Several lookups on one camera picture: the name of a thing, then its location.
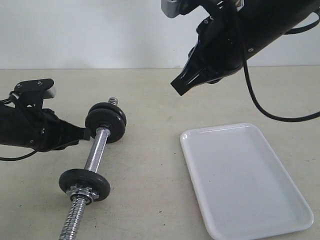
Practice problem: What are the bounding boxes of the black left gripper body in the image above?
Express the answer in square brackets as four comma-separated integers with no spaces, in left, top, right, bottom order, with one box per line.
[14,105,59,152]

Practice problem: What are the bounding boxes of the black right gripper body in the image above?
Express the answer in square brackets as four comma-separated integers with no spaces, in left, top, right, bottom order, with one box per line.
[187,12,243,75]

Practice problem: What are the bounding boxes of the black weight plate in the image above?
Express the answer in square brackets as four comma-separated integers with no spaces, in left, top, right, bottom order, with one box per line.
[88,102,127,125]

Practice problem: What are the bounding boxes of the chrome dumbbell bar with plates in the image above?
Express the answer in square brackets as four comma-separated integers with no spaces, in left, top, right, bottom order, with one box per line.
[58,97,126,240]

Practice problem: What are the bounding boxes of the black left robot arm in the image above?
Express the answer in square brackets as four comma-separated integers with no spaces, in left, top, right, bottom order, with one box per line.
[0,99,91,152]

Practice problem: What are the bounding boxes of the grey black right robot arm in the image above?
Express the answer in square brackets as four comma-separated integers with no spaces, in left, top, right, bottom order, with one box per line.
[171,0,320,95]

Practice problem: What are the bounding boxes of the white rectangular plastic tray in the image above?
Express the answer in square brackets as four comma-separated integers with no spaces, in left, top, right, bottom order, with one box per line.
[180,123,314,240]

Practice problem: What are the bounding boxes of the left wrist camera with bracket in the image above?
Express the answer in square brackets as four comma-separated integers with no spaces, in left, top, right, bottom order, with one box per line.
[9,78,57,109]

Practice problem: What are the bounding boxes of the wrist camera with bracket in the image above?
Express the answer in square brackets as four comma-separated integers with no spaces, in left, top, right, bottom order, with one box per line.
[9,78,57,109]
[160,0,222,19]

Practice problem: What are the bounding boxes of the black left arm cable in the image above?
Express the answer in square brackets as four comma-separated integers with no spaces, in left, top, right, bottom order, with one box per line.
[0,92,81,162]

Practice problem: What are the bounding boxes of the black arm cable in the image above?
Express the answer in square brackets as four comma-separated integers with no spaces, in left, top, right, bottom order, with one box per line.
[212,0,320,123]
[0,92,81,162]

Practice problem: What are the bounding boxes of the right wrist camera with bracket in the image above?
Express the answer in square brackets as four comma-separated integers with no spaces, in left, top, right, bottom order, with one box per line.
[160,0,222,19]

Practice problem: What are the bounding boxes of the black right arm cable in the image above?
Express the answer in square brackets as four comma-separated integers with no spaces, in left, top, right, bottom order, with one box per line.
[212,0,320,123]

